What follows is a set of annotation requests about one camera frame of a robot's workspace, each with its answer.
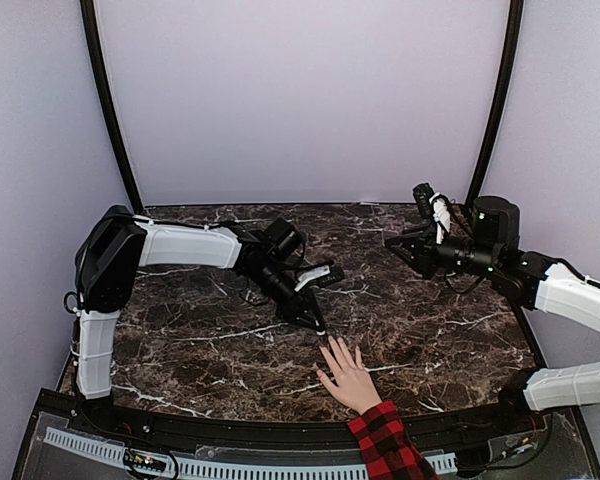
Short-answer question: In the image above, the black right frame post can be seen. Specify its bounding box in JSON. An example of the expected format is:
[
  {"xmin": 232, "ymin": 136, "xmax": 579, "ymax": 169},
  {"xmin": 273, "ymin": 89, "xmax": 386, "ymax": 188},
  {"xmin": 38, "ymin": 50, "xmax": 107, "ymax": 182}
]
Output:
[{"xmin": 464, "ymin": 0, "xmax": 525, "ymax": 208}]

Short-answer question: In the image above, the black left frame post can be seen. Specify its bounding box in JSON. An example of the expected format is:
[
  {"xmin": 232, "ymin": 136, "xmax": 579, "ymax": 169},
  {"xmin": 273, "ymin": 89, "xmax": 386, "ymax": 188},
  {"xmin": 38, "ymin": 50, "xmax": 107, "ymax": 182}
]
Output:
[{"xmin": 79, "ymin": 0, "xmax": 144, "ymax": 213}]

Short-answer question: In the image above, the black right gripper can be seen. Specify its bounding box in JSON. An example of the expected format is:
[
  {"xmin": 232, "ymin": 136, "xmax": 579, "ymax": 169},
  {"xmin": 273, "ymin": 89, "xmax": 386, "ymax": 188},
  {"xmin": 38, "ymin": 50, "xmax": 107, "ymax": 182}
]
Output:
[{"xmin": 386, "ymin": 221, "xmax": 501, "ymax": 279}]

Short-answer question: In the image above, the grey slotted cable duct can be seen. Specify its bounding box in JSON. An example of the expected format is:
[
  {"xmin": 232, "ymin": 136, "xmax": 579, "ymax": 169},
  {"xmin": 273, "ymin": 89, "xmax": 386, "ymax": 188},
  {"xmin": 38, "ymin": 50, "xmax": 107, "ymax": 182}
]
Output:
[{"xmin": 43, "ymin": 426, "xmax": 459, "ymax": 479}]

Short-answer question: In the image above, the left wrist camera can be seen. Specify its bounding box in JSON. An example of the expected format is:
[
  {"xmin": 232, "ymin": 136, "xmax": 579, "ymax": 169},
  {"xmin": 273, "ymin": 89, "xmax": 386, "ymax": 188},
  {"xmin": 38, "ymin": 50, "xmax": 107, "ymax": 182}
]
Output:
[{"xmin": 294, "ymin": 261, "xmax": 345, "ymax": 292}]

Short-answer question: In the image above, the red plaid sleeve forearm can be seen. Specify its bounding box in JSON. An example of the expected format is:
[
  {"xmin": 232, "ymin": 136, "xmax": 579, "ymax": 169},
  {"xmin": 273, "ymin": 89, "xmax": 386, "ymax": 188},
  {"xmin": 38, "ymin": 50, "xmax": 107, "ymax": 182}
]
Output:
[{"xmin": 347, "ymin": 401, "xmax": 439, "ymax": 480}]

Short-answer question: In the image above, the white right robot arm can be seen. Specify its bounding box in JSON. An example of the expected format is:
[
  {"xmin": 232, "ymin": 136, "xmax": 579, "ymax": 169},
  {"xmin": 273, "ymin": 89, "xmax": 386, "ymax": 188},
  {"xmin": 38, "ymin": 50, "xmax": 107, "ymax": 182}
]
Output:
[{"xmin": 385, "ymin": 183, "xmax": 600, "ymax": 434}]

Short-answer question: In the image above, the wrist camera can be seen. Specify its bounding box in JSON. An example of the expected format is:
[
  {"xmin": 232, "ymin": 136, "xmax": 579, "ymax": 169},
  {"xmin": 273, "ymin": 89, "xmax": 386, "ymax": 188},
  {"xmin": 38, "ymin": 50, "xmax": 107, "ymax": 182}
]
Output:
[
  {"xmin": 294, "ymin": 261, "xmax": 345, "ymax": 292},
  {"xmin": 413, "ymin": 183, "xmax": 451, "ymax": 244}
]

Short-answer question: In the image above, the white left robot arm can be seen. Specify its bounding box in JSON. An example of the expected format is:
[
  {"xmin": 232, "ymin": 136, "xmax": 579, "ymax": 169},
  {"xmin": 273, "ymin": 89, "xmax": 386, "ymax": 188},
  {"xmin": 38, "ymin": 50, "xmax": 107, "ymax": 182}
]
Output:
[{"xmin": 70, "ymin": 205, "xmax": 332, "ymax": 436}]

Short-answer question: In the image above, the person's bare hand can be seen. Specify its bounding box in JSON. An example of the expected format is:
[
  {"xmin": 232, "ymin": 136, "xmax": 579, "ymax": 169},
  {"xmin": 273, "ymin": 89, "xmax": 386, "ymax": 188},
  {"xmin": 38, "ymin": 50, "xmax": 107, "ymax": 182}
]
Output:
[{"xmin": 316, "ymin": 336, "xmax": 382, "ymax": 415}]

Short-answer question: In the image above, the small green circuit board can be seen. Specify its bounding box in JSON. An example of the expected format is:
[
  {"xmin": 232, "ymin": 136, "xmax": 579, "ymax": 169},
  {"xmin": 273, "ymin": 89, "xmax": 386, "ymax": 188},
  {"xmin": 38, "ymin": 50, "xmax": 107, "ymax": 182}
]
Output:
[{"xmin": 122, "ymin": 449, "xmax": 174, "ymax": 479}]

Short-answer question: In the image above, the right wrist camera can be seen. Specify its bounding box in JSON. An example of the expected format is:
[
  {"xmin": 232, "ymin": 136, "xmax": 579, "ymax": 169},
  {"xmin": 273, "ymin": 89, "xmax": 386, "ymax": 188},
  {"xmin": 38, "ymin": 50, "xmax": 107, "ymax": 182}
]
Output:
[{"xmin": 413, "ymin": 183, "xmax": 451, "ymax": 244}]

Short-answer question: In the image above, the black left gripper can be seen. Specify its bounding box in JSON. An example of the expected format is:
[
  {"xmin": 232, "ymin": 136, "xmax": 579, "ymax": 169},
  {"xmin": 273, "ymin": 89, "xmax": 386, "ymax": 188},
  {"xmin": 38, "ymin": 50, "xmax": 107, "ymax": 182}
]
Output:
[{"xmin": 247, "ymin": 261, "xmax": 327, "ymax": 332}]

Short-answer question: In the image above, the black frame post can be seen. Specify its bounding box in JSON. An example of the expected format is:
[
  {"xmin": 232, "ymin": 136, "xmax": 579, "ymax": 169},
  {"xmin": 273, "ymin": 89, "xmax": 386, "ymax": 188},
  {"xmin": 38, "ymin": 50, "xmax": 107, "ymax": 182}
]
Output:
[
  {"xmin": 464, "ymin": 0, "xmax": 525, "ymax": 208},
  {"xmin": 79, "ymin": 0, "xmax": 144, "ymax": 213}
]

